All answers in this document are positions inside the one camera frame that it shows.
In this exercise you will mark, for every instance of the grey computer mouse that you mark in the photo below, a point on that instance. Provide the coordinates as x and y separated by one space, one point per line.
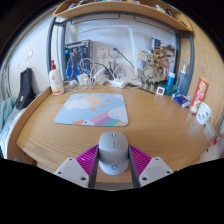
113 153

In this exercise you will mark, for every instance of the pastel cloud-print mouse pad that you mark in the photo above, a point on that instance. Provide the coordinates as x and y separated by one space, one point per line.
90 108

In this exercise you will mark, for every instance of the blue snack packet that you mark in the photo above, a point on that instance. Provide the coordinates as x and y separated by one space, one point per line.
181 100

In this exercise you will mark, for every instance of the clear plastic cup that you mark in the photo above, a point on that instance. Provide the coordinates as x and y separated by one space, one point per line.
209 131

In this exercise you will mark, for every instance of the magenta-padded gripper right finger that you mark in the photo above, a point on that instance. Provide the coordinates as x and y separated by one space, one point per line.
155 170

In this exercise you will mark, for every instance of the white power strip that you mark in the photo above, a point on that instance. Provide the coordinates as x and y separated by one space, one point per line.
120 82

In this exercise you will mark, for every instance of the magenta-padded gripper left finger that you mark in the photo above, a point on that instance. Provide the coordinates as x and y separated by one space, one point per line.
71 170

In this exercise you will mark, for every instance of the black bag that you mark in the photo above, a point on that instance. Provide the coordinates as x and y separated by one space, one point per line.
25 88

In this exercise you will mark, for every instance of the white mug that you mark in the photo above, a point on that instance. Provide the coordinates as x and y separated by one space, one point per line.
203 114

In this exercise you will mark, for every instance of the white charger block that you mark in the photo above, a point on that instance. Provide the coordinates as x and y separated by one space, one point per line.
82 79

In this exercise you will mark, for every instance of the teal blanket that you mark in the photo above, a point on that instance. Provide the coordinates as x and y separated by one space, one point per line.
6 113

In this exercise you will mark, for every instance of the wooden shelf unit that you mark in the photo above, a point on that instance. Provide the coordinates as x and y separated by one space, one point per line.
116 10

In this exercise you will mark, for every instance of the blue spray bottle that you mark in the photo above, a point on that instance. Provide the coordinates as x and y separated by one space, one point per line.
182 81

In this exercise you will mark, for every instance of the colourful printed box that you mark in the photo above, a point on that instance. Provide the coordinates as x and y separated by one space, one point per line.
166 50

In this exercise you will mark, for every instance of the blue white-capped tube bottle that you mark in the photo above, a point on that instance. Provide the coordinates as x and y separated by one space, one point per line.
170 83

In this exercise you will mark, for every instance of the white desk lamp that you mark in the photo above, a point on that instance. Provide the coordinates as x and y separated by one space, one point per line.
133 53

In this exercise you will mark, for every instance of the white red-capped lotion bottle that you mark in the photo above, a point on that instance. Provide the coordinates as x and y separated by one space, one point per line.
56 81

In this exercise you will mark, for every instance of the white wall socket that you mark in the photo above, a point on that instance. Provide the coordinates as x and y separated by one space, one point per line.
102 52

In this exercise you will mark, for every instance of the red yellow-lidded snack can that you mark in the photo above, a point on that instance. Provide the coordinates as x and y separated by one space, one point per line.
199 95

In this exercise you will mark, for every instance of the blue robot model kit box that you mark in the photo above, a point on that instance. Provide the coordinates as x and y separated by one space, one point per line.
75 60

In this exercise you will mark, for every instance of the white wall switch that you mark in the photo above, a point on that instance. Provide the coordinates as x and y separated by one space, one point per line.
29 55

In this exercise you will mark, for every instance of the small white cube clock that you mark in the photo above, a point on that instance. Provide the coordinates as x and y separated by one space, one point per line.
160 90

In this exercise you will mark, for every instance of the tan robot figure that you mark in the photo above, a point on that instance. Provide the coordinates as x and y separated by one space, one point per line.
151 71

